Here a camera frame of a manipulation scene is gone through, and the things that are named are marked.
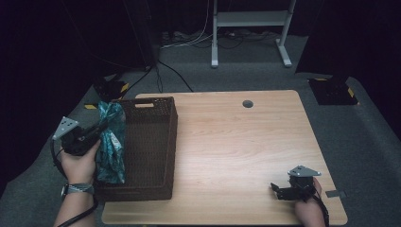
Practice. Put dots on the teal floral shirt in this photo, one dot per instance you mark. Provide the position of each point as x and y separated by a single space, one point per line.
110 148

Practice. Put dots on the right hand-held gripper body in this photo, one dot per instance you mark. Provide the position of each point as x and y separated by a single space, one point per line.
302 184

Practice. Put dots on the person's left hand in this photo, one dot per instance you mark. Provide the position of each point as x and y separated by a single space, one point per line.
78 167

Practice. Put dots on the grey wristwatch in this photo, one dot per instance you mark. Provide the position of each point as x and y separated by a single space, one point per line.
78 188

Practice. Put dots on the black upright pole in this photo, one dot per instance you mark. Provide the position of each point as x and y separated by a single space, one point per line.
143 31

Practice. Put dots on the person's right hand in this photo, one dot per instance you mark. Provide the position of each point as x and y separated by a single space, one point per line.
310 208

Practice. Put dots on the brown woven basket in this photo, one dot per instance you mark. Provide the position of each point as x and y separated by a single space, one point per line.
148 151

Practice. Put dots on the white metal stand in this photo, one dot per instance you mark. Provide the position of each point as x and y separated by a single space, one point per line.
252 19

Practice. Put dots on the black base plate yellow tape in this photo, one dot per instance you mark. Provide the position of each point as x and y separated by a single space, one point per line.
334 91
108 88

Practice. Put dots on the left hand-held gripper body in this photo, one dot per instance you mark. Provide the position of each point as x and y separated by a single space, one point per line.
74 138

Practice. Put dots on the yellow black striped tape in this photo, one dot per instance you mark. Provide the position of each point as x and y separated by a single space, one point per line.
90 106

